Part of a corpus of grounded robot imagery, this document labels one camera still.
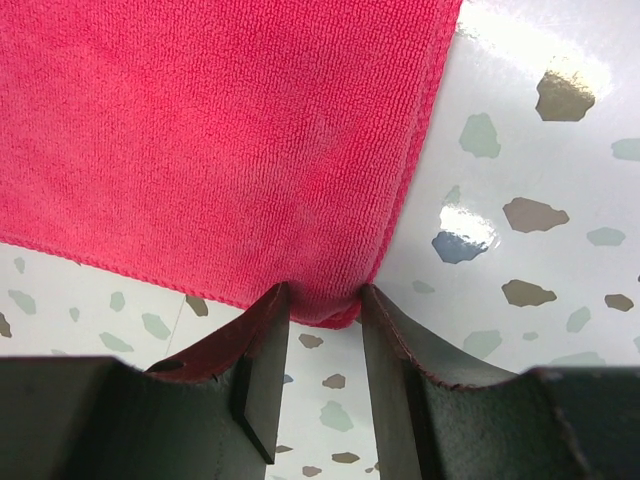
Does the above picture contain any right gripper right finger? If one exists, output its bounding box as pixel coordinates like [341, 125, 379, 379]
[361, 284, 639, 479]

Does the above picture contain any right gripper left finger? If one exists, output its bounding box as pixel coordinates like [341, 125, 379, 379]
[1, 283, 290, 479]

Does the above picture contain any pink microfiber towel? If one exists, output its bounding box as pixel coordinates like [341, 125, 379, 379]
[1, 1, 460, 329]

